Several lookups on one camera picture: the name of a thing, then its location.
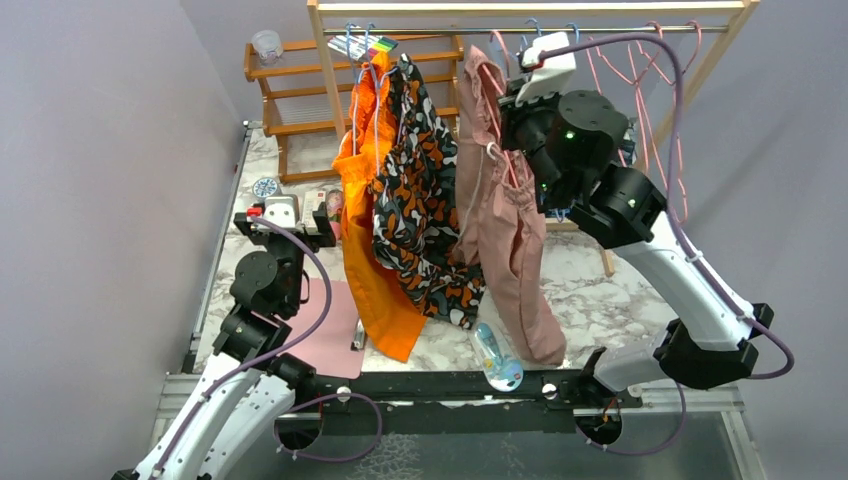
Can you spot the pink clipboard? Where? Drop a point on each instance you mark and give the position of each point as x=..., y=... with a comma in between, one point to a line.
x=328, y=348

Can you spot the camouflage orange black shorts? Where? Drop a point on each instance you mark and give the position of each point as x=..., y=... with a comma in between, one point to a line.
x=416, y=222

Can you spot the wooden shelf rack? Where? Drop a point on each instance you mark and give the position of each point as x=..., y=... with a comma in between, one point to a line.
x=296, y=105

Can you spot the metal hanging rod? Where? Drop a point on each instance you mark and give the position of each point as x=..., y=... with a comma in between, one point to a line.
x=687, y=28

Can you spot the clear plastic cup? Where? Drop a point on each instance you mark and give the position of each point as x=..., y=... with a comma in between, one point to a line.
x=268, y=46

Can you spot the white rectangular box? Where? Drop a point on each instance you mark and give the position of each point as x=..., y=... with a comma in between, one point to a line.
x=312, y=200

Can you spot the pink shorts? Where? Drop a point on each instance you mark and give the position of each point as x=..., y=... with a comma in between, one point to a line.
x=501, y=230

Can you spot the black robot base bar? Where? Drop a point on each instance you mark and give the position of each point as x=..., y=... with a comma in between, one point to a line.
x=447, y=402

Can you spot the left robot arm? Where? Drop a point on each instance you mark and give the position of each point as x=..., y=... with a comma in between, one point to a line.
x=282, y=295

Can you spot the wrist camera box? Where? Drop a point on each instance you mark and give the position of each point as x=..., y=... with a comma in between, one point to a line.
x=282, y=210
x=545, y=78

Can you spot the pink floral bottle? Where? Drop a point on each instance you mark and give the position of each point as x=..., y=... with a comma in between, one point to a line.
x=334, y=203

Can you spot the marker pen set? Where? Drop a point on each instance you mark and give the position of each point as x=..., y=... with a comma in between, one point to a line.
x=358, y=48

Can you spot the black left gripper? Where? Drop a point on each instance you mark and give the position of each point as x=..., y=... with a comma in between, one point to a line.
x=324, y=236

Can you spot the wooden clothes rack frame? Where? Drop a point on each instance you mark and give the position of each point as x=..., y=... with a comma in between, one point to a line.
x=735, y=13

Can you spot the blue wire hanger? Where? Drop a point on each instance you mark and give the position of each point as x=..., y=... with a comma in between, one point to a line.
x=550, y=30

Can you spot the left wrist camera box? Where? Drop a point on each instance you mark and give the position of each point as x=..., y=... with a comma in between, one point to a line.
x=282, y=210

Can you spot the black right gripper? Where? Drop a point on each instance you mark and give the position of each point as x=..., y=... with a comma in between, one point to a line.
x=512, y=114

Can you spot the clear plastic toy package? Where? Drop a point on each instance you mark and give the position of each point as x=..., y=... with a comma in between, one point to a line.
x=501, y=367

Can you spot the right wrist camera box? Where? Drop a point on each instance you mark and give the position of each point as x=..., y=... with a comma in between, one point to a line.
x=545, y=78

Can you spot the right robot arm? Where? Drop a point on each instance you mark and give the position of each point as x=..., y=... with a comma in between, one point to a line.
x=571, y=142

